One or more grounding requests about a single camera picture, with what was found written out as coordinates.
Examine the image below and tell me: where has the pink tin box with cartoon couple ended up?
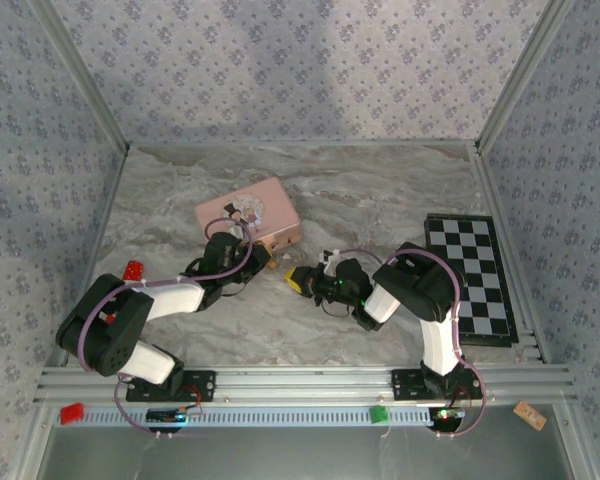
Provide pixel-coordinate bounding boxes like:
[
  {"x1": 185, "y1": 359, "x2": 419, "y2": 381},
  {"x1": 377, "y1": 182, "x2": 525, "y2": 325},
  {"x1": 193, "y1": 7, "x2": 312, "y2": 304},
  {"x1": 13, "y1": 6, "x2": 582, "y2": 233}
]
[{"x1": 193, "y1": 177, "x2": 304, "y2": 252}]

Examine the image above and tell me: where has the black and white checkerboard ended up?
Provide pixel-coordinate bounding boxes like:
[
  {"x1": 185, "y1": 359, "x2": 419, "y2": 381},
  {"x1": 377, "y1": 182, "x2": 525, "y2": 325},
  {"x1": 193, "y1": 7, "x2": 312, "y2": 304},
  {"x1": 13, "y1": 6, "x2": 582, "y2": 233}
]
[{"x1": 423, "y1": 213, "x2": 521, "y2": 349}]

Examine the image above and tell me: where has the left circuit board with led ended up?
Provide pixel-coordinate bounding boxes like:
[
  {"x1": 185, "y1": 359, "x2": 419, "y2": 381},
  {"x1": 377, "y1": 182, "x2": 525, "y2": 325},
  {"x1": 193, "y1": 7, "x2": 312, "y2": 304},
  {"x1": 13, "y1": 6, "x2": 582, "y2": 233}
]
[{"x1": 146, "y1": 407, "x2": 204, "y2": 425}]

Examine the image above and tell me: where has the grey metal panel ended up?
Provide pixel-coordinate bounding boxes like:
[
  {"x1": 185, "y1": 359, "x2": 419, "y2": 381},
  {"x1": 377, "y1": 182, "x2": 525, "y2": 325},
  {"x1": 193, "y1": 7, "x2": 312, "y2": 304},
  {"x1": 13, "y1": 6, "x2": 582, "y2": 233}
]
[{"x1": 32, "y1": 427, "x2": 579, "y2": 480}]

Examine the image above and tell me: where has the red plastic tag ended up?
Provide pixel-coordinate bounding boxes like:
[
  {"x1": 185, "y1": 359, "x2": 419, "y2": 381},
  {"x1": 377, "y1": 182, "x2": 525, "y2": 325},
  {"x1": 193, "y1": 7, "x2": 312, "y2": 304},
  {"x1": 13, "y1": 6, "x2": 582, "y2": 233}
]
[{"x1": 59, "y1": 402, "x2": 86, "y2": 426}]

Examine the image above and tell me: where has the orange paper tag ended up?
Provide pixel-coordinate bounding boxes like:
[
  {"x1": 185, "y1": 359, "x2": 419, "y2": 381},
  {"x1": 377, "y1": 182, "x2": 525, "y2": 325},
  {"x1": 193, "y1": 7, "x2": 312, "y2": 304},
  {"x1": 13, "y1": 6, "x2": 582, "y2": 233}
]
[{"x1": 512, "y1": 400, "x2": 548, "y2": 431}]

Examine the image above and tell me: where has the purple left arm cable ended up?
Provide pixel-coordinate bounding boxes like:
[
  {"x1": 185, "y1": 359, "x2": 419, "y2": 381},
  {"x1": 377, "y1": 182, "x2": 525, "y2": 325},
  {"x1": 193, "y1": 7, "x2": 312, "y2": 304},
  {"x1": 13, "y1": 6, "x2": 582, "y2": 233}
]
[{"x1": 77, "y1": 215, "x2": 255, "y2": 441}]

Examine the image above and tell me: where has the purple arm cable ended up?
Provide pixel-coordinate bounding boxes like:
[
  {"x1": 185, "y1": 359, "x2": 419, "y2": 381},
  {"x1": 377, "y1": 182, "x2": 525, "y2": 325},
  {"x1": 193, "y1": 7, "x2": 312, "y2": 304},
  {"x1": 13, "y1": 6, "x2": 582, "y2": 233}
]
[
  {"x1": 337, "y1": 248, "x2": 487, "y2": 441},
  {"x1": 77, "y1": 215, "x2": 255, "y2": 441}
]

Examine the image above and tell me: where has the aluminium mounting rail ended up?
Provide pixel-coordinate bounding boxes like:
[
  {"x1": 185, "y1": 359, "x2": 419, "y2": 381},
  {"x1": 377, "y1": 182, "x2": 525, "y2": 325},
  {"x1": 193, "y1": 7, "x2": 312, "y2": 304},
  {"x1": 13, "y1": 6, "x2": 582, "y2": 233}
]
[{"x1": 32, "y1": 364, "x2": 579, "y2": 404}]

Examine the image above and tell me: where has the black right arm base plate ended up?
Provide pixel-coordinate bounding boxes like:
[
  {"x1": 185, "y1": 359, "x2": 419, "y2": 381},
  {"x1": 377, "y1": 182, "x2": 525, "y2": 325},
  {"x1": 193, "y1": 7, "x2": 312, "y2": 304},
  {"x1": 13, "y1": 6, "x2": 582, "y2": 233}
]
[{"x1": 390, "y1": 368, "x2": 483, "y2": 401}]

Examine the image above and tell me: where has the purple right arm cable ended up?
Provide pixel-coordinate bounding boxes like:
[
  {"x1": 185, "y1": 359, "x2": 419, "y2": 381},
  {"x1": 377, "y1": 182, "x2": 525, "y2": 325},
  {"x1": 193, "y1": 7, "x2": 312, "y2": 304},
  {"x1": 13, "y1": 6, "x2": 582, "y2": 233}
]
[{"x1": 337, "y1": 248, "x2": 487, "y2": 441}]

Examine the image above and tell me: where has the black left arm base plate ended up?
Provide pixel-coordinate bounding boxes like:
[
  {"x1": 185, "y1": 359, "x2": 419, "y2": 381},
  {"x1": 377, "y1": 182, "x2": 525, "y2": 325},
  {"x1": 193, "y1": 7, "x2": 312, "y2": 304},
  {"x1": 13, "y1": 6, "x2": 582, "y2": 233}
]
[{"x1": 125, "y1": 369, "x2": 217, "y2": 403}]

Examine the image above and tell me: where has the aluminium side rail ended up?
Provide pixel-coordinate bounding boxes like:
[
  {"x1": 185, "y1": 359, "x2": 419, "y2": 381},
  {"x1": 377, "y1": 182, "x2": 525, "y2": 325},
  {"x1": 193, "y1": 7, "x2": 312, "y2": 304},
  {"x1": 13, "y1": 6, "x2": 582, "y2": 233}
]
[
  {"x1": 470, "y1": 148, "x2": 552, "y2": 365},
  {"x1": 43, "y1": 148, "x2": 131, "y2": 371}
]

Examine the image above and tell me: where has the slotted grey cable duct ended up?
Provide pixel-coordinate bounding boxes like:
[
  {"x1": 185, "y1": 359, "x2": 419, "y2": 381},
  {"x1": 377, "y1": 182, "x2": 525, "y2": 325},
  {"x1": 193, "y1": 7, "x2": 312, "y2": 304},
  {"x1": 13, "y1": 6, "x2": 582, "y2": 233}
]
[{"x1": 59, "y1": 405, "x2": 436, "y2": 429}]

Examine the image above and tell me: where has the aluminium frame post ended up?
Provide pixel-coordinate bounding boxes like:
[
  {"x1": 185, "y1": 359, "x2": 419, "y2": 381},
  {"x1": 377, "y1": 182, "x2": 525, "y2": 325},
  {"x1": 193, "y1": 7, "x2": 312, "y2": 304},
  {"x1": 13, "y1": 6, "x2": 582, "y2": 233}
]
[
  {"x1": 27, "y1": 0, "x2": 132, "y2": 152},
  {"x1": 473, "y1": 0, "x2": 576, "y2": 152}
]

